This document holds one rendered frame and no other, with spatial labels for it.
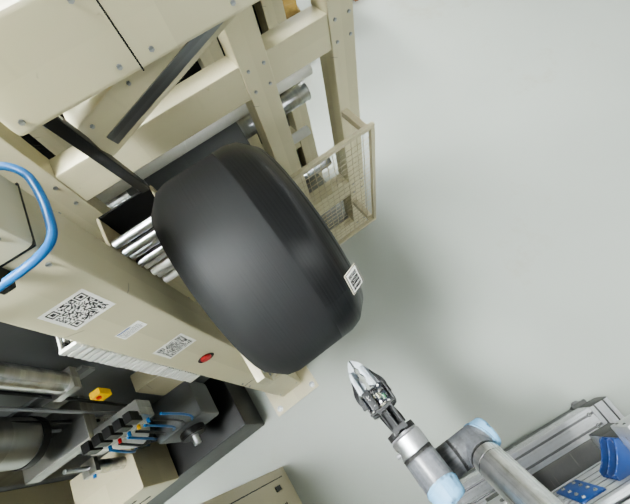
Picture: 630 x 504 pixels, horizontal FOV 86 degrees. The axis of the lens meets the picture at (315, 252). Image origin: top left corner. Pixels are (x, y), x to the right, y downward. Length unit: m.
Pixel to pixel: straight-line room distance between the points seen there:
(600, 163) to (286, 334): 2.52
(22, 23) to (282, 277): 0.53
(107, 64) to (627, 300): 2.41
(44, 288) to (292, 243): 0.38
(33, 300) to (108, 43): 0.41
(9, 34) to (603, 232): 2.59
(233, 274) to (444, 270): 1.69
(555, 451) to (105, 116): 1.93
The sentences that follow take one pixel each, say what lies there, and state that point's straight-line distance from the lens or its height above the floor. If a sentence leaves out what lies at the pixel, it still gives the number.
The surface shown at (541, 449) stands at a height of 0.23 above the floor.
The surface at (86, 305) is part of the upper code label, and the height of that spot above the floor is 1.51.
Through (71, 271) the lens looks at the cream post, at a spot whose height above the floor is 1.59.
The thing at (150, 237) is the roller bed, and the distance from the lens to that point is 1.16.
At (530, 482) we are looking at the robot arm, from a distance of 0.89.
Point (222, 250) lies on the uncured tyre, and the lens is 0.64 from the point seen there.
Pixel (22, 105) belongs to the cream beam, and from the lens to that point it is 0.74.
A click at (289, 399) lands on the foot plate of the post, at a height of 0.01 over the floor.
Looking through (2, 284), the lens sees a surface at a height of 1.66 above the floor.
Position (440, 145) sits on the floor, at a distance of 2.72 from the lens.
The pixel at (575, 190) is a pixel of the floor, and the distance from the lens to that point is 2.70.
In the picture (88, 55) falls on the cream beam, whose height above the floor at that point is 1.69.
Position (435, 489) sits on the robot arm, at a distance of 0.88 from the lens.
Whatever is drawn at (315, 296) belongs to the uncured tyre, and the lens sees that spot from 0.67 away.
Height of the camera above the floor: 1.96
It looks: 62 degrees down
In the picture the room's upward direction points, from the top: 21 degrees counter-clockwise
